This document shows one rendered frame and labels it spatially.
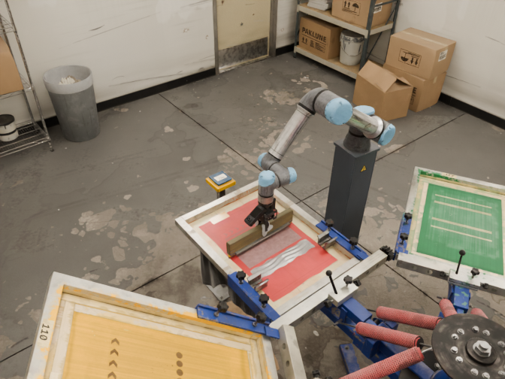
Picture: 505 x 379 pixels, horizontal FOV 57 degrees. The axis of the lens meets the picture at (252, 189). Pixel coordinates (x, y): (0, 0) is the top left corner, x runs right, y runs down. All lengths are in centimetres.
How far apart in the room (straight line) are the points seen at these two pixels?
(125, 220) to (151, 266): 58
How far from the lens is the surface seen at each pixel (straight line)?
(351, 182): 268
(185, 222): 243
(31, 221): 425
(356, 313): 202
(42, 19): 510
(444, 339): 171
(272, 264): 225
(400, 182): 452
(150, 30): 557
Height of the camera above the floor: 263
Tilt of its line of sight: 39 degrees down
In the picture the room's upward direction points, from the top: 1 degrees clockwise
